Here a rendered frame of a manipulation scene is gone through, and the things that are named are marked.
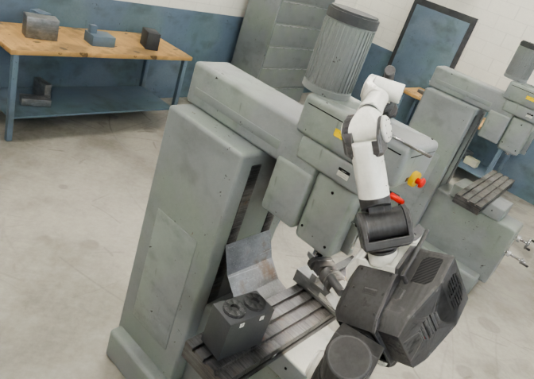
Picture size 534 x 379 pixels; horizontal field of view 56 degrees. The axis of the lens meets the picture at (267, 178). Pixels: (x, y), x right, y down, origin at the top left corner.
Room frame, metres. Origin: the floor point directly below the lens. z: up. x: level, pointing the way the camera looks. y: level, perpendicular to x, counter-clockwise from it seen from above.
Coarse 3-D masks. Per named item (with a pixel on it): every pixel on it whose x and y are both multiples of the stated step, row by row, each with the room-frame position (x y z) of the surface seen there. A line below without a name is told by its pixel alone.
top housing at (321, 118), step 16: (320, 96) 1.87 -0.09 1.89; (304, 112) 1.85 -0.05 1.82; (320, 112) 1.81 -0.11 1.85; (336, 112) 1.78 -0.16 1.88; (352, 112) 1.80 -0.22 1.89; (304, 128) 1.84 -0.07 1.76; (320, 128) 1.80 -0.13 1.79; (336, 128) 1.76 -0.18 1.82; (400, 128) 1.81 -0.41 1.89; (320, 144) 1.79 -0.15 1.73; (336, 144) 1.75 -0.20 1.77; (400, 144) 1.63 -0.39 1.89; (416, 144) 1.68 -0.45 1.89; (432, 144) 1.77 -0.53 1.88; (400, 160) 1.61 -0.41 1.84; (416, 160) 1.68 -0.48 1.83; (400, 176) 1.62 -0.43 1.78
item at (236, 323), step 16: (224, 304) 1.47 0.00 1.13; (240, 304) 1.50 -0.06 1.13; (256, 304) 1.53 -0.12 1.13; (208, 320) 1.47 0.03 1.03; (224, 320) 1.42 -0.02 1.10; (240, 320) 1.43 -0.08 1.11; (256, 320) 1.49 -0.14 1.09; (208, 336) 1.45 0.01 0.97; (224, 336) 1.40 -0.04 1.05; (240, 336) 1.45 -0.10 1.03; (256, 336) 1.52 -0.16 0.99; (224, 352) 1.41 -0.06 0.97
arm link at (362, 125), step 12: (372, 96) 1.49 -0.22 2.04; (384, 96) 1.52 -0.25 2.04; (360, 108) 1.43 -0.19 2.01; (372, 108) 1.42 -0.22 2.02; (384, 108) 1.50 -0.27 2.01; (348, 120) 1.40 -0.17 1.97; (360, 120) 1.38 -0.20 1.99; (372, 120) 1.37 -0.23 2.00; (348, 132) 1.38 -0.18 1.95; (360, 132) 1.36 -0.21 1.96; (372, 132) 1.35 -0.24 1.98
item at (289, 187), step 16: (288, 160) 1.87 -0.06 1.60; (272, 176) 1.89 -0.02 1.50; (288, 176) 1.84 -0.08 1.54; (304, 176) 1.80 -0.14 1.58; (272, 192) 1.87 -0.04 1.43; (288, 192) 1.83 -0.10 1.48; (304, 192) 1.80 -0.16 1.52; (272, 208) 1.86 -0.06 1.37; (288, 208) 1.81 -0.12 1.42; (288, 224) 1.80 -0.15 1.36
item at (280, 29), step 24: (264, 0) 6.94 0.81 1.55; (288, 0) 6.92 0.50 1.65; (312, 0) 7.32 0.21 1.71; (264, 24) 6.88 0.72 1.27; (288, 24) 7.05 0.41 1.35; (312, 24) 7.47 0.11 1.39; (240, 48) 7.04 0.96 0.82; (264, 48) 6.81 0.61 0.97; (288, 48) 7.16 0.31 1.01; (312, 48) 7.66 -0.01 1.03; (264, 72) 6.86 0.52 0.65; (288, 72) 7.33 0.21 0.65; (288, 96) 7.49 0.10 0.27
